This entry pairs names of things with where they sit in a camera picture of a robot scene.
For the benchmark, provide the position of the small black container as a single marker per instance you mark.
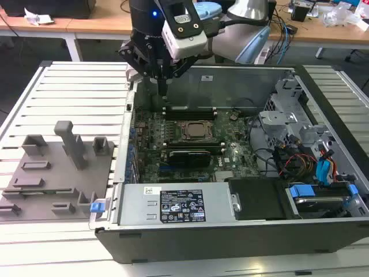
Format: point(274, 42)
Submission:
point(299, 14)

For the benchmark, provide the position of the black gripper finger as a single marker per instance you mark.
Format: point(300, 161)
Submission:
point(132, 54)
point(184, 67)

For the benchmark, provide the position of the white blue carton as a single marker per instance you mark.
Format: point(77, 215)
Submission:
point(361, 7)

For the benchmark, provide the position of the grey parts rack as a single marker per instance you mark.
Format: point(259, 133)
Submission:
point(57, 173)

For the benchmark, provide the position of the wooden desk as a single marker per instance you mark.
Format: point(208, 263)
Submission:
point(95, 24)

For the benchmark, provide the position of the black open PC case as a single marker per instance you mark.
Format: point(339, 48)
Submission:
point(201, 245)

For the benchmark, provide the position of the green motherboard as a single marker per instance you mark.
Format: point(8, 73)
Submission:
point(239, 144)

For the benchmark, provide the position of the black camera bracket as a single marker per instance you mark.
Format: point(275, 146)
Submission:
point(187, 27)

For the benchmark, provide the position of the grey power supply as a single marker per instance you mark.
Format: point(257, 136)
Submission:
point(135, 205)

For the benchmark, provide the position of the black speaker box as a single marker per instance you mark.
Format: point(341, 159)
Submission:
point(272, 10)

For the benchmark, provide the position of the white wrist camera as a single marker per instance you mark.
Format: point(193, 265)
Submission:
point(187, 46)

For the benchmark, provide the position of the green RAM stick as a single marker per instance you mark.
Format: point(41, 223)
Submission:
point(57, 191)

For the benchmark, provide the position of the clear plastic bags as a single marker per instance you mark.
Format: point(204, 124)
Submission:
point(340, 13)

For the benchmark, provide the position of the silver chipset heatsink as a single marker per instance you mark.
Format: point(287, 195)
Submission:
point(224, 176)

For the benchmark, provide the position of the black NVIDIA graphics card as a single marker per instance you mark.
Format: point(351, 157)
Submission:
point(190, 158)

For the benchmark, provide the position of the blue disk carrier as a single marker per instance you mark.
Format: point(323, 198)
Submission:
point(301, 191)

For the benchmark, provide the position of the blue plastic latch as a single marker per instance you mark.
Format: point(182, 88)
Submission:
point(96, 207)

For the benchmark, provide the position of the coin cell battery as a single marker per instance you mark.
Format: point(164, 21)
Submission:
point(233, 116)

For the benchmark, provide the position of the small black device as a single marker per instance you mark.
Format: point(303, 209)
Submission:
point(292, 29)

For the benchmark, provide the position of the small white sticker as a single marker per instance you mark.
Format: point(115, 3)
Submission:
point(206, 77)

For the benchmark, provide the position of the black chair base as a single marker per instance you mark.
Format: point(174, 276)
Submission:
point(353, 54)

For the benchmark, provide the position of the black equipment box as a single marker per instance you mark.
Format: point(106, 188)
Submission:
point(43, 8)

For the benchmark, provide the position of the white power strip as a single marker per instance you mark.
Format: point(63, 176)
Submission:
point(263, 54)

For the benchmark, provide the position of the silver metal drive cage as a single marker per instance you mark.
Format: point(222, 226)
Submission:
point(276, 118)

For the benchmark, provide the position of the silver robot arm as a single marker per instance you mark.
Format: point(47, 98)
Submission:
point(249, 11)

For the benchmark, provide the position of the crumpled white paper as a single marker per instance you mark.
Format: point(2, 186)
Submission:
point(36, 18)

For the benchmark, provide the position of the silver CPU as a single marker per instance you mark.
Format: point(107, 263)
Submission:
point(198, 130)

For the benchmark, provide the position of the silver hard disk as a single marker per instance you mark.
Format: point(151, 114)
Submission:
point(317, 203)

